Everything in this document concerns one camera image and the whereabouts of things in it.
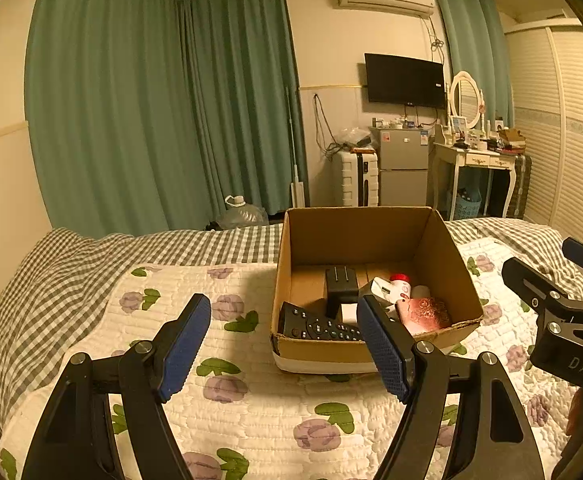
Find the narrow green curtain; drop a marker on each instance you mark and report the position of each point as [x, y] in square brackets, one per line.
[471, 45]

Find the red patterned box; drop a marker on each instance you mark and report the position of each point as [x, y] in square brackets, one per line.
[426, 312]

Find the wide green curtain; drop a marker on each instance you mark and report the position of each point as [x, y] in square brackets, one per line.
[146, 100]

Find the white louvred wardrobe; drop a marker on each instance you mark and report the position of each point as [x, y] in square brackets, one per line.
[561, 135]

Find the white suitcase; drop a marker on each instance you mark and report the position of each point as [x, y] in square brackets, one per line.
[351, 180]

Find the silver small fridge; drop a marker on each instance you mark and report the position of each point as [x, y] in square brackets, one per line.
[404, 160]

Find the brown cardboard box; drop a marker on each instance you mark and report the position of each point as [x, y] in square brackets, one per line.
[321, 352]

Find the white plastic bottle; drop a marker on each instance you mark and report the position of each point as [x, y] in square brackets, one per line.
[396, 290]

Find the white dressing table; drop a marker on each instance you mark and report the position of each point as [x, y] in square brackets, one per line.
[476, 160]

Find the clear plastic bag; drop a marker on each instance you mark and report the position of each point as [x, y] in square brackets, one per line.
[354, 136]

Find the dark suitcase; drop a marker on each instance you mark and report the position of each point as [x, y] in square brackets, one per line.
[522, 185]

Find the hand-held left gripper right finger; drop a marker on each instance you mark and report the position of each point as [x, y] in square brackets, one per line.
[384, 345]

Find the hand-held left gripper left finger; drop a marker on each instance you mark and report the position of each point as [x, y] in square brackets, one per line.
[186, 345]

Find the oval white vanity mirror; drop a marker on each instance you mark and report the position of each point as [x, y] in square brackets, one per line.
[467, 97]

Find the blue basket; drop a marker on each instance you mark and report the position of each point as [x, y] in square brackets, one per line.
[467, 206]

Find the black remote control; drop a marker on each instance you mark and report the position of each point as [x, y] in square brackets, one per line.
[316, 327]

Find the black wall television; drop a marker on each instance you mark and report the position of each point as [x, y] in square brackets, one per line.
[404, 80]

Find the small white box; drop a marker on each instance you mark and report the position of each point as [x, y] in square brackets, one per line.
[349, 314]

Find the black power adapter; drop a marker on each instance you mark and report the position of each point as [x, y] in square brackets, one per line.
[341, 287]

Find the clear water jug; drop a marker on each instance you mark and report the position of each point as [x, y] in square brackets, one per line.
[241, 217]

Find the floral quilted bed cover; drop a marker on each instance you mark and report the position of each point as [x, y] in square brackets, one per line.
[251, 410]

